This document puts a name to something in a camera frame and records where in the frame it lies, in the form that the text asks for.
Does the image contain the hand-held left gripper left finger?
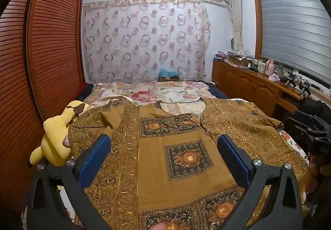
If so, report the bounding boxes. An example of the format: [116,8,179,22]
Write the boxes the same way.
[23,134,112,230]

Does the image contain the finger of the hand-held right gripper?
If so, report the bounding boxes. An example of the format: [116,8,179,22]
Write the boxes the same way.
[284,110,314,143]

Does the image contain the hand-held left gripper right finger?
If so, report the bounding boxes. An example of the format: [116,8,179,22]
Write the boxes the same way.
[217,134,304,230]

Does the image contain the brown gold patterned garment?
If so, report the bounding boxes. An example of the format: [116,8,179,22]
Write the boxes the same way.
[68,98,309,230]

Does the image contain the person's right hand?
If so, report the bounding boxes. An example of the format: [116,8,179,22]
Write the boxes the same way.
[306,155,331,194]

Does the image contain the orange fruit print blanket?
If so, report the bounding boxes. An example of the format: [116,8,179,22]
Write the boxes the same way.
[55,128,309,230]

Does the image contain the yellow plush toy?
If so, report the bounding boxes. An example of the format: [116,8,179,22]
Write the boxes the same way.
[29,100,90,167]

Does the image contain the long wooden cabinet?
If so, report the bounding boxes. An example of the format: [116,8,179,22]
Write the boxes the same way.
[212,59,314,119]

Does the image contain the pink bottle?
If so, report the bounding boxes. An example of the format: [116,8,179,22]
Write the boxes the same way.
[265,59,275,76]

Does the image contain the navy blanket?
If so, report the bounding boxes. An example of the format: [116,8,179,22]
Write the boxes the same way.
[207,83,229,99]

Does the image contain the row of toiletry bottles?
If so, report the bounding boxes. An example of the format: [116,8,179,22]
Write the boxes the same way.
[247,59,267,73]

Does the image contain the floral rose blanket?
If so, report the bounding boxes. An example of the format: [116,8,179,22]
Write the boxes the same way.
[85,80,211,117]

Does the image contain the cluttered cardboard box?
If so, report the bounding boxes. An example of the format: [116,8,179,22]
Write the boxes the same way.
[225,50,254,67]

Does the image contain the grey window blind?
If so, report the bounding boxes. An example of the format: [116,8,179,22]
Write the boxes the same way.
[257,0,331,86]

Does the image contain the louvered wooden wardrobe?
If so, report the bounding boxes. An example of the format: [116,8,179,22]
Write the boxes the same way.
[0,0,87,220]

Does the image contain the cream lace curtain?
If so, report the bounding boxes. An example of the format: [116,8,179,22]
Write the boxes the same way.
[228,0,245,51]

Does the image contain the wooden window frame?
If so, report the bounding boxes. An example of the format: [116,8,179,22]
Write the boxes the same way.
[251,0,331,96]

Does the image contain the ring patterned wall curtain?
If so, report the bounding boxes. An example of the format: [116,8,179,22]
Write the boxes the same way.
[82,0,211,83]

